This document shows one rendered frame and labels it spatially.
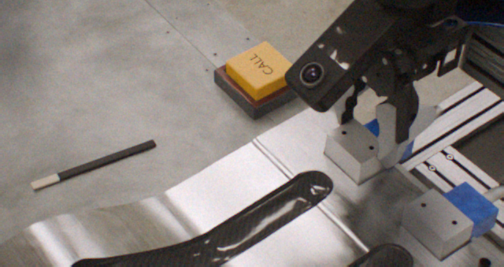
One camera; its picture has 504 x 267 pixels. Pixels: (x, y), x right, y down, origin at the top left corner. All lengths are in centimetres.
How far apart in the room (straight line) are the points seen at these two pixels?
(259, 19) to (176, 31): 126
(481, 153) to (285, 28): 71
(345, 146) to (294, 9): 159
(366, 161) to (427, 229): 9
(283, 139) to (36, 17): 42
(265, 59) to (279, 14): 136
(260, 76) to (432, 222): 32
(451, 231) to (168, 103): 40
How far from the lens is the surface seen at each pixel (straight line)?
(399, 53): 89
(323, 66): 87
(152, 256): 92
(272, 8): 256
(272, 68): 118
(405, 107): 91
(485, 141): 201
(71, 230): 91
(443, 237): 93
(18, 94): 122
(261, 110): 116
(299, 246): 95
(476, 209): 98
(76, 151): 115
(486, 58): 139
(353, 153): 98
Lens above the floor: 164
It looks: 46 degrees down
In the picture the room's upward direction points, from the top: 1 degrees clockwise
